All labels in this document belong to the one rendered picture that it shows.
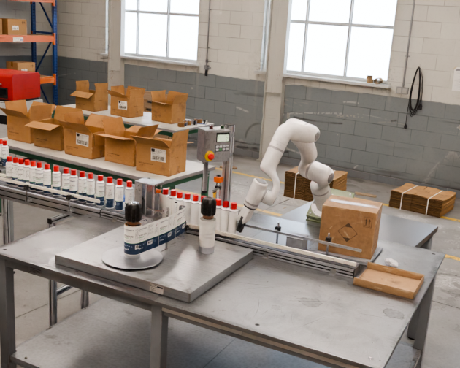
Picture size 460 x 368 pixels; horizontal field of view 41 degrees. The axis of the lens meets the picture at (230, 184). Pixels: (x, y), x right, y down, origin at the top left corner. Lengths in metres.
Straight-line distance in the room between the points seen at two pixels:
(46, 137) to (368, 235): 3.64
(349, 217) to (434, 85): 5.26
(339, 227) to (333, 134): 5.67
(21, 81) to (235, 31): 3.29
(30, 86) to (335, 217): 6.09
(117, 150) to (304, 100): 4.27
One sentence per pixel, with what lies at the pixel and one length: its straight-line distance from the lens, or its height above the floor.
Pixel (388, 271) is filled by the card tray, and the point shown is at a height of 0.84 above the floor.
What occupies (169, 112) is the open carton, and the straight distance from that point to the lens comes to 7.77.
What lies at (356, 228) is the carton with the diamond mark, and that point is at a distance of 3.50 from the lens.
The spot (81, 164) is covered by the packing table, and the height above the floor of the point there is 0.77.
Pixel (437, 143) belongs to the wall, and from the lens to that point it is 8.64.
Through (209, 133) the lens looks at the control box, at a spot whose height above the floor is 1.46.
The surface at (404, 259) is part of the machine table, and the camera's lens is 3.69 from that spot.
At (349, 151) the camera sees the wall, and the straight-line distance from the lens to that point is 9.06.
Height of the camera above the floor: 2.09
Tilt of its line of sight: 15 degrees down
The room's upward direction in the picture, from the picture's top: 4 degrees clockwise
